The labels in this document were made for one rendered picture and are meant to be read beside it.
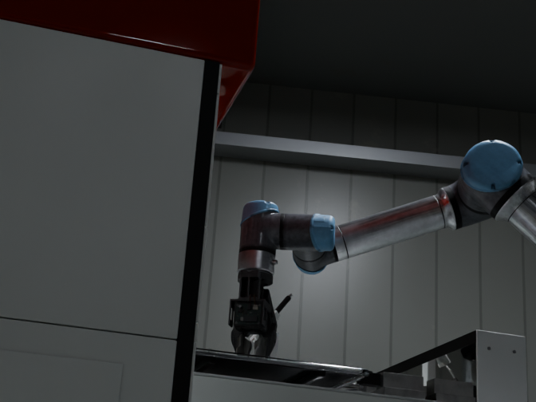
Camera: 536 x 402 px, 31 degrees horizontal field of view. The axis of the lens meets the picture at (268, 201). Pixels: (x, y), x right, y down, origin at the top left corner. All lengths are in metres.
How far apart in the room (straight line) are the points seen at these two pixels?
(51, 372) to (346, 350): 3.11
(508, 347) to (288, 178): 2.83
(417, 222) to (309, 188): 2.35
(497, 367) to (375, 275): 2.69
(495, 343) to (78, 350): 0.77
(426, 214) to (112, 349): 1.05
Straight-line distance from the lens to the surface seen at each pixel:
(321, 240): 1.98
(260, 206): 2.00
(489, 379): 1.70
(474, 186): 2.01
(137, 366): 1.24
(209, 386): 1.46
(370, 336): 4.30
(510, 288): 4.53
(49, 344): 1.23
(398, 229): 2.12
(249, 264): 1.96
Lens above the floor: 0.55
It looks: 21 degrees up
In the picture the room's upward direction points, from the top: 4 degrees clockwise
